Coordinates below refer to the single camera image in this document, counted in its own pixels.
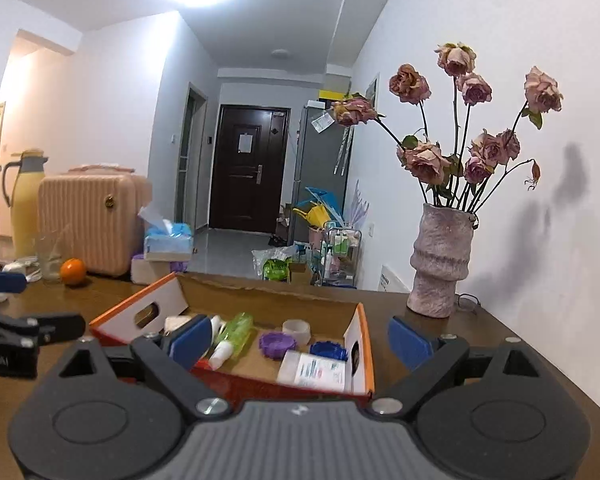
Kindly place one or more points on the roll of clear tape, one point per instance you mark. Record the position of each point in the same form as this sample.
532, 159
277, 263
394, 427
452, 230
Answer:
296, 329

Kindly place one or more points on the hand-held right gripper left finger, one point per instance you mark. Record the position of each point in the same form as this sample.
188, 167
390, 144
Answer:
192, 342

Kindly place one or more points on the blue tissue box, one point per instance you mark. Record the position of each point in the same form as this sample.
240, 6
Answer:
167, 245

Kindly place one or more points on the blue ribbed lid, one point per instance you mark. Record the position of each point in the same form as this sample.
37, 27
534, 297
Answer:
329, 350

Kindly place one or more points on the clear glass cup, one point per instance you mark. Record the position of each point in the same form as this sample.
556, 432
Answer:
50, 260

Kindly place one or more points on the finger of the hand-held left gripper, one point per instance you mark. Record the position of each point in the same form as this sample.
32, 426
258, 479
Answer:
2, 282
55, 325

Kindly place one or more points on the yellow dustpan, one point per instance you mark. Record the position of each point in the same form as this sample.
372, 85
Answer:
315, 215

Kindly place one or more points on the purple wall decoration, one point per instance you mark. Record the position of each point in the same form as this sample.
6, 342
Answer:
360, 205

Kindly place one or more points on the eyeglasses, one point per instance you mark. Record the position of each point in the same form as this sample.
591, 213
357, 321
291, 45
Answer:
467, 302

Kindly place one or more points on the orange cardboard box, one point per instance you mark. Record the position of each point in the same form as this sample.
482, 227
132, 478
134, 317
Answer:
290, 305

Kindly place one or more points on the grey refrigerator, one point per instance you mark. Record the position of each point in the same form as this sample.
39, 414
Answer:
317, 160

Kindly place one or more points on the pink bin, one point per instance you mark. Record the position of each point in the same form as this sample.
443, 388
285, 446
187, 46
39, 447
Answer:
316, 235

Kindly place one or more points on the small cream box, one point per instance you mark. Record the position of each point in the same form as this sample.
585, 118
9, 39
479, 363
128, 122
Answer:
177, 322

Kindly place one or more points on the bunch of dried roses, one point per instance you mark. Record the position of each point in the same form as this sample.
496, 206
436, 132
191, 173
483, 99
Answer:
425, 160

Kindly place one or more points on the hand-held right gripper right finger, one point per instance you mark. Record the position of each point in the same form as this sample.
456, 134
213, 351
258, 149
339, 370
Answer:
407, 342

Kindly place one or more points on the orange fruit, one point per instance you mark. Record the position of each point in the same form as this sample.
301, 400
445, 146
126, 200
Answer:
73, 272

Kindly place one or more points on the yellow thermos jug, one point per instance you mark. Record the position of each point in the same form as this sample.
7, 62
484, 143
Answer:
25, 200

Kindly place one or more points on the small cardboard box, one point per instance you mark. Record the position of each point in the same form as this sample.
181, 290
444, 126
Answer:
300, 274

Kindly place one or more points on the pink textured vase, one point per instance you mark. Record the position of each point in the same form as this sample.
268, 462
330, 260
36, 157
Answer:
440, 260

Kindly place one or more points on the glass interior door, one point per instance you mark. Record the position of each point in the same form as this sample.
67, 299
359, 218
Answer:
187, 170

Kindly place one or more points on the purple tissue pack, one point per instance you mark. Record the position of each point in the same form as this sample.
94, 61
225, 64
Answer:
147, 271

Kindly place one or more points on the plastic bag with green packet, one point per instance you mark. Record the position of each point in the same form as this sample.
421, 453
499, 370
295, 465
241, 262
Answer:
272, 267

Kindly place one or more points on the white cloth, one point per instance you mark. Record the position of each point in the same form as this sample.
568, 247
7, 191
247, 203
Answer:
20, 267

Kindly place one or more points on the white plastic container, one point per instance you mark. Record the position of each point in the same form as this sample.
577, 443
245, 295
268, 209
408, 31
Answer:
312, 372

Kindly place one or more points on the dark brown entrance door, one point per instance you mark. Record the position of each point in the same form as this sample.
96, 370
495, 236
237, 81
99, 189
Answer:
245, 185

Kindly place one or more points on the purple ribbed lid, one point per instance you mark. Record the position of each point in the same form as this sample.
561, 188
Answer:
277, 345

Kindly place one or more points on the pink ribbed suitcase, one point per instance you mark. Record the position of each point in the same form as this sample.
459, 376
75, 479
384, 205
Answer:
90, 220

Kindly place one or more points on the green transparent bottle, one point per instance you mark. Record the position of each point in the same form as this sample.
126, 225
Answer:
237, 332

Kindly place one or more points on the white folded umbrella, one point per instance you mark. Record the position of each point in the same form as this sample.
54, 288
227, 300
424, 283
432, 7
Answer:
343, 152

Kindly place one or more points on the yellow box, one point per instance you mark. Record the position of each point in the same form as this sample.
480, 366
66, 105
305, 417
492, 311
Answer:
332, 95

